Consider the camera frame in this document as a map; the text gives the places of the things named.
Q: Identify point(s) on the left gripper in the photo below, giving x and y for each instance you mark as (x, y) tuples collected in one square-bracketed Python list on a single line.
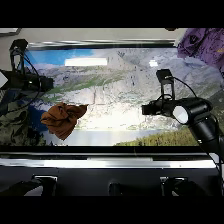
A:
[(44, 83)]

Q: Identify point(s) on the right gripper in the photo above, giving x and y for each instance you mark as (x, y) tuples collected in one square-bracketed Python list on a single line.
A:
[(156, 108)]

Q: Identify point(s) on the brown garment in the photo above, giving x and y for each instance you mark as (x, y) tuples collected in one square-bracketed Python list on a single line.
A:
[(63, 120)]

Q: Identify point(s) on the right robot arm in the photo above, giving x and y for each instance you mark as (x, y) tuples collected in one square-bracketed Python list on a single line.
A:
[(203, 120)]

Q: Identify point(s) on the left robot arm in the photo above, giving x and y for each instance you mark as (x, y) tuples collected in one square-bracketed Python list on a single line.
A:
[(16, 80)]

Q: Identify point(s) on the dark garment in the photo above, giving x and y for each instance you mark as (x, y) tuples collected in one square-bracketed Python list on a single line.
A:
[(15, 128)]

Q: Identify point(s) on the purple garment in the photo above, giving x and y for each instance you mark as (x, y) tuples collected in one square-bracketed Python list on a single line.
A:
[(203, 45)]

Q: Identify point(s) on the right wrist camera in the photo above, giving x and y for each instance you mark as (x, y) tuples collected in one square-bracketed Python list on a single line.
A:
[(164, 76)]

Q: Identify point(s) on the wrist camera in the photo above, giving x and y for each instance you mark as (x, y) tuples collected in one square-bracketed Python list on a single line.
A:
[(18, 45), (164, 76)]

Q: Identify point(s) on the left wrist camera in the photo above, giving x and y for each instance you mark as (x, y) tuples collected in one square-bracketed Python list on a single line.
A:
[(18, 45)]

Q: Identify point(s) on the silver frame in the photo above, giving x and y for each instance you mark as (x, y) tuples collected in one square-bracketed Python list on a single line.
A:
[(110, 163)]

